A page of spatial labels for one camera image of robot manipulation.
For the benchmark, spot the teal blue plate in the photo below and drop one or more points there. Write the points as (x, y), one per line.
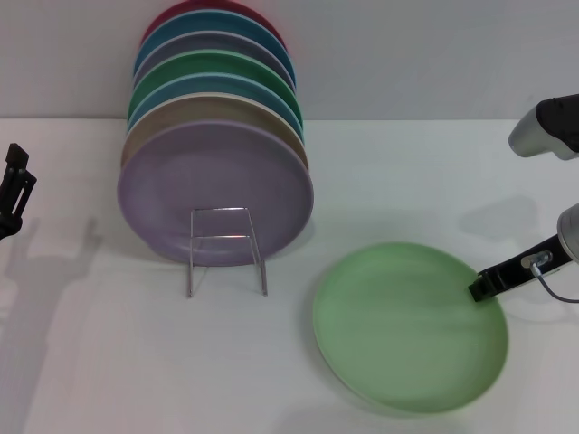
(217, 22)

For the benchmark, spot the grey lavender plate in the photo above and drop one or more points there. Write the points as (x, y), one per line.
(217, 43)

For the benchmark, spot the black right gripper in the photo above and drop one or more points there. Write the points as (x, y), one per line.
(540, 260)

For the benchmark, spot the light green plate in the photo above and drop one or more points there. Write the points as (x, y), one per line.
(407, 330)

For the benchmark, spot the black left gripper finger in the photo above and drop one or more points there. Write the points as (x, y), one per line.
(18, 190)

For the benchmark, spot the purple plate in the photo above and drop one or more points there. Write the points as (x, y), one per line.
(203, 172)

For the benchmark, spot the light blue plate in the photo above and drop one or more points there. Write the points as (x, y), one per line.
(217, 83)

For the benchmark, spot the red plate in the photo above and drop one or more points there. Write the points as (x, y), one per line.
(156, 18)

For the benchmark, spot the beige plate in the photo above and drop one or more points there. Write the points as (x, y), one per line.
(217, 108)

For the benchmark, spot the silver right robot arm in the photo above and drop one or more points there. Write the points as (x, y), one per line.
(529, 135)

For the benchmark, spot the dark green plate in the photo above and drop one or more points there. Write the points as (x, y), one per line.
(217, 63)

